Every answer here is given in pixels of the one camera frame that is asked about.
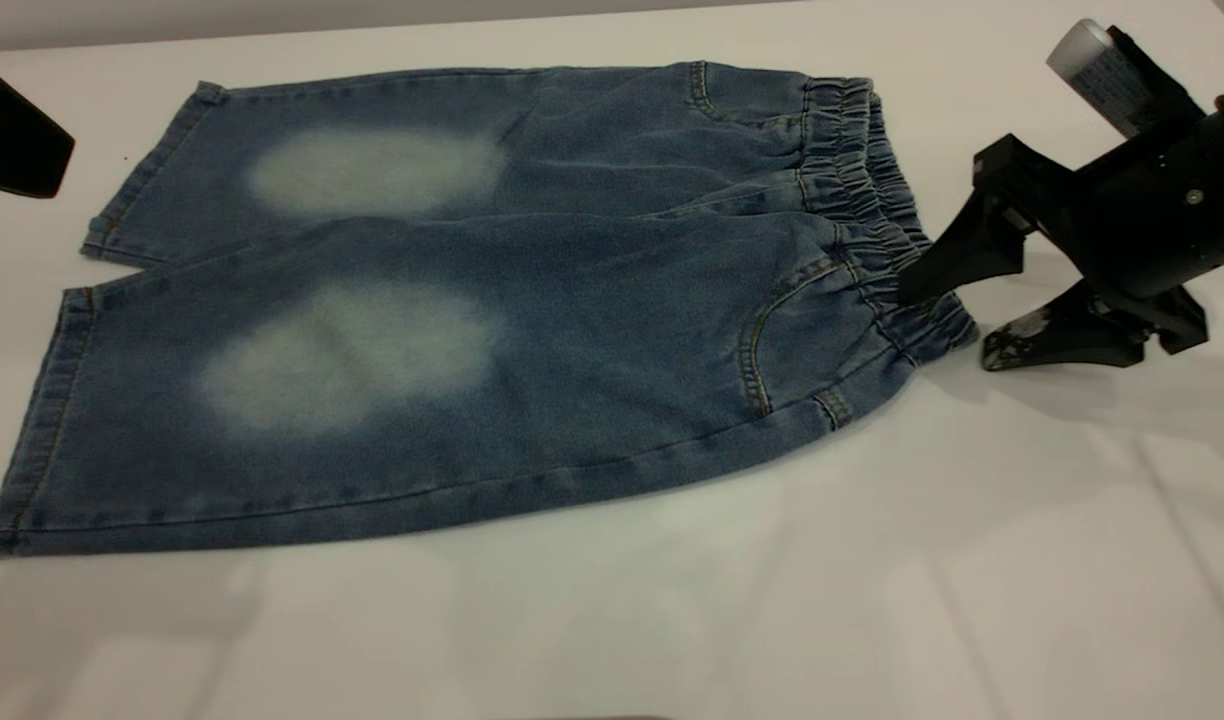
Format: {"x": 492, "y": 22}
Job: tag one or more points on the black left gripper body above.
{"x": 17, "y": 140}

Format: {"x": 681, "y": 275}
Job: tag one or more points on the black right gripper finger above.
{"x": 977, "y": 245}
{"x": 1072, "y": 335}

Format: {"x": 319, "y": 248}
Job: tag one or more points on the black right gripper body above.
{"x": 1152, "y": 220}

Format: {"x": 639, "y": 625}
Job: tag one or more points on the blue denim jeans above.
{"x": 572, "y": 350}

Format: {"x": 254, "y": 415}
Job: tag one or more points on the white labelled cylinder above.
{"x": 1097, "y": 65}

